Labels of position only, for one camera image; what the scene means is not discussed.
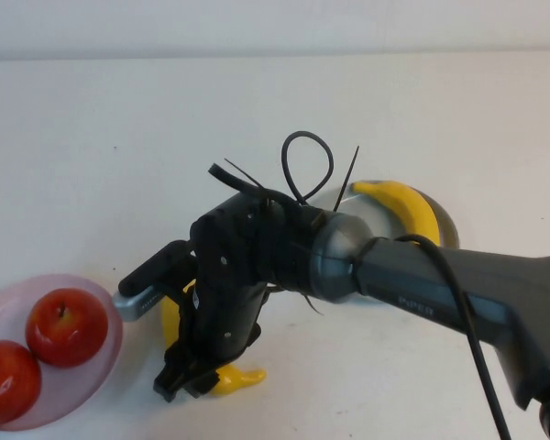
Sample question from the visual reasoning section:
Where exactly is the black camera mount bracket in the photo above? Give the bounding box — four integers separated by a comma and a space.
117, 240, 198, 299

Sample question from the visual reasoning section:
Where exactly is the black right camera cable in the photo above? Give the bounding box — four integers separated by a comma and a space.
208, 130, 512, 440

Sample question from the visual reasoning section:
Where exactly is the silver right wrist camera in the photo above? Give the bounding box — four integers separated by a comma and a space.
112, 282, 166, 324

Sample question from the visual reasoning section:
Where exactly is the grey round plate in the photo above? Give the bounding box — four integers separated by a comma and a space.
309, 179, 460, 251

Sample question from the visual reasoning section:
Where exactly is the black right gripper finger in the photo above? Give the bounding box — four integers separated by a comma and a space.
153, 360, 190, 404
185, 365, 222, 400

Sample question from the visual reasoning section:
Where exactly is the yellow banana with curved stem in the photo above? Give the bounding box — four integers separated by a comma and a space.
351, 180, 443, 248

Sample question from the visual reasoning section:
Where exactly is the red apple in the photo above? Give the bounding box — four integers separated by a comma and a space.
25, 287, 110, 369
0, 339, 43, 428

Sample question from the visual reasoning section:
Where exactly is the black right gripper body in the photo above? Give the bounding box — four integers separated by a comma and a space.
164, 280, 268, 369

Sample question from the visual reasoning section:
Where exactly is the black zip tie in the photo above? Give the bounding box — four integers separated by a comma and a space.
333, 145, 361, 213
224, 158, 267, 189

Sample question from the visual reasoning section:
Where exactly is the yellow banana with straight stem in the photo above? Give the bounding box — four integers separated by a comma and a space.
161, 279, 268, 398

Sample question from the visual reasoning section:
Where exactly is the pink round plate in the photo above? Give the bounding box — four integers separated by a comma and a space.
0, 273, 124, 432

